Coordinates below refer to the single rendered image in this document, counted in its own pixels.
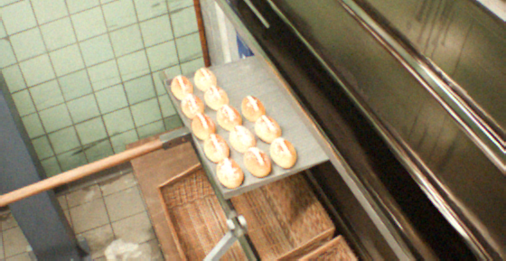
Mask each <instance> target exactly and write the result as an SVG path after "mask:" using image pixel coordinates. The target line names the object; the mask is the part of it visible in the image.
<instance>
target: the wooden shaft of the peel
mask: <svg viewBox="0 0 506 261"><path fill-rule="evenodd" d="M163 148H164V147H163V146H162V144H161V141H160V139H157V140H154V141H152V142H150V143H147V144H142V145H139V146H138V147H135V148H132V149H129V150H126V151H124V152H122V153H119V154H114V155H111V156H109V157H107V158H104V159H101V160H99V161H97V162H94V163H90V164H87V165H85V166H82V167H80V168H78V169H75V170H72V171H70V172H64V173H61V174H59V175H56V176H53V177H51V178H49V179H47V180H44V181H42V182H37V183H35V184H34V185H28V186H25V187H23V188H22V189H19V190H17V191H12V192H11V193H6V194H4V195H1V196H0V208H1V207H3V206H5V205H7V204H9V203H12V202H17V201H19V200H22V199H25V198H27V197H29V196H32V195H34V194H38V193H41V192H44V191H47V190H49V189H52V188H55V187H57V186H59V185H62V184H64V183H68V182H73V181H76V180H78V179H80V178H82V177H85V176H88V175H90V174H92V173H95V172H100V171H102V170H105V169H107V168H109V167H111V166H114V165H117V164H120V163H123V162H126V161H129V160H132V159H135V158H137V157H139V156H142V155H145V154H149V153H152V152H154V151H157V150H159V149H163Z"/></svg>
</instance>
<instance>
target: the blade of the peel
mask: <svg viewBox="0 0 506 261"><path fill-rule="evenodd" d="M206 69H208V70H210V71H212V73H213V74H214V76H215V77H216V80H217V86H218V87H220V88H222V89H223V90H224V91H225V92H226V94H227V97H228V100H229V103H228V105H229V106H232V107H234V108H236V109H237V110H238V112H239V114H240V116H241V119H242V123H241V125H242V126H244V127H246V128H247V129H248V130H249V131H250V133H251V134H252V135H253V136H254V137H255V140H256V146H255V147H257V148H260V149H261V150H263V151H264V152H265V154H266V155H267V157H268V159H269V161H270V163H271V168H270V171H269V173H268V176H267V177H264V178H258V177H256V176H255V175H253V174H251V172H250V171H249V170H248V169H247V167H246V166H245V164H244V154H241V153H240V152H239V151H237V150H236V149H235V148H234V147H232V145H231V144H230V131H228V130H226V129H224V128H223V127H222V126H221V125H220V124H219V122H218V118H217V115H218V111H219V110H215V109H212V108H210V107H209V106H208V105H207V104H206V102H205V99H204V95H205V91H202V90H200V89H199V88H198V87H197V86H196V84H195V81H194V79H195V75H196V73H197V71H195V72H193V73H189V74H184V75H182V77H185V78H187V79H188V80H189V81H190V82H191V83H192V85H193V95H195V96H197V97H198V98H199V99H200V100H201V101H202V103H203V105H204V115H207V116H208V117H209V118H210V119H211V120H212V121H214V123H215V125H216V135H219V136H220V137H222V138H223V139H224V140H225V142H226V143H227V145H228V147H229V156H228V158H230V159H231V160H234V161H235V162H236V163H237V164H238V165H239V166H240V168H241V170H242V172H243V181H242V184H241V185H240V186H239V187H238V188H235V189H230V188H227V187H226V186H224V185H223V184H222V183H221V182H220V180H219V178H218V174H217V168H218V163H215V162H212V161H211V160H210V159H209V158H208V157H207V156H206V154H205V152H204V142H205V141H202V140H201V139H199V138H198V137H197V136H196V135H195V133H194V131H193V129H192V122H193V120H191V119H190V118H188V117H187V116H186V115H185V114H184V113H183V110H182V101H181V100H180V99H178V98H177V97H176V96H175V95H174V94H173V92H172V83H173V80H174V78H176V77H174V78H171V79H165V80H164V83H165V86H166V88H167V91H168V93H169V95H170V97H171V98H172V100H173V102H174V104H175V106H176V108H177V110H178V112H179V114H180V116H181V118H182V120H183V122H184V124H185V126H188V127H189V129H190V131H191V133H192V137H193V141H194V143H195V144H196V145H197V147H198V149H199V151H200V153H201V157H202V159H203V161H204V162H205V163H206V165H207V167H208V169H209V171H210V173H211V174H212V177H213V178H214V180H215V182H216V183H217V185H218V187H219V189H220V192H221V193H222V195H223V197H224V199H225V200H226V199H228V198H230V197H234V196H237V195H239V194H241V193H243V192H246V191H250V190H254V189H256V188H258V187H261V186H263V185H266V184H268V183H271V182H275V181H278V180H280V179H283V178H285V177H287V175H290V174H292V173H296V172H300V171H302V170H304V169H307V168H309V167H312V166H315V165H317V164H320V163H324V162H327V161H329V160H330V158H329V157H328V156H327V154H326V153H325V151H324V150H323V148H322V147H321V146H320V145H319V144H318V142H317V141H316V140H314V138H313V136H312V135H311V133H310V131H309V130H308V128H307V127H306V126H305V124H304V122H303V121H302V120H301V118H300V117H299V116H298V115H297V113H296V111H295V110H294V108H293V107H292V105H290V104H289V103H288V101H287V100H286V98H285V97H284V95H283V93H282V92H281V90H280V89H279V87H278V86H277V85H276V83H275V82H274V81H273V80H272V79H271V78H270V77H269V75H268V74H267V71H266V70H265V69H264V67H263V66H262V64H261V63H260V62H259V60H258V58H257V57H256V56H251V57H247V58H244V59H241V60H237V61H231V62H227V63H223V64H220V65H217V66H213V67H209V68H206ZM249 96H251V97H255V98H257V99H259V100H260V101H261V103H262V104H263V106H264V108H265V110H266V117H272V118H273V119H274V120H275V121H276V122H277V123H278V125H279V127H280V129H281V137H280V138H283V139H285V140H287V141H288V142H289V143H290V144H292V145H293V146H294V148H295V149H296V153H297V159H296V162H295V164H294V166H291V167H289V168H284V167H281V166H279V165H278V164H277V163H276V162H275V161H274V160H273V158H272V156H270V151H269V149H270V145H271V144H269V143H266V142H264V141H262V140H261V139H260V138H259V137H258V135H257V132H256V123H254V122H250V121H248V120H247V119H246V118H245V117H244V116H243V113H242V110H241V105H242V102H243V100H244V98H246V97H249Z"/></svg>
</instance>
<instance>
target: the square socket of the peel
mask: <svg viewBox="0 0 506 261"><path fill-rule="evenodd" d="M159 139H160V141H161V144H162V146H163V147H164V150H167V149H170V148H173V147H175V146H177V145H180V144H184V143H187V142H190V141H193V137H192V133H191V131H190V129H189V127H188V126H185V127H182V128H179V129H176V130H174V131H172V132H169V133H166V134H163V135H160V136H159Z"/></svg>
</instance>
